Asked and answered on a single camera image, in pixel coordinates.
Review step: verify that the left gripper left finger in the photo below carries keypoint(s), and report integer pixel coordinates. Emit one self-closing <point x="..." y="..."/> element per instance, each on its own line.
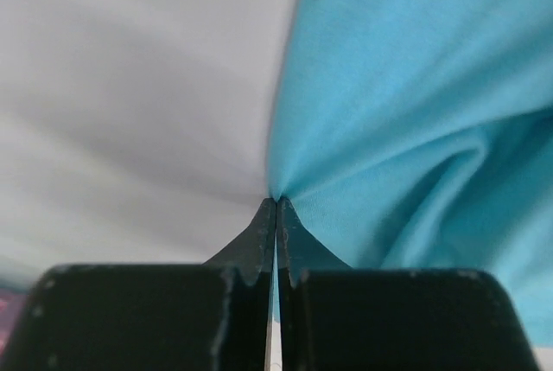
<point x="209" y="316"/>

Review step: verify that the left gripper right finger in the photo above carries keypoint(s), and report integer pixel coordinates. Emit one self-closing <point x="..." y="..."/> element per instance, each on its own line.
<point x="335" y="317"/>

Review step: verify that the teal t shirt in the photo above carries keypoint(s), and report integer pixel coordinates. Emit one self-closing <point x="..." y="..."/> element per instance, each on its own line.
<point x="418" y="134"/>

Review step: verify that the red folded t shirt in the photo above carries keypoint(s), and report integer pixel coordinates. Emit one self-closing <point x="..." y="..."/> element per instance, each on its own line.
<point x="11" y="305"/>

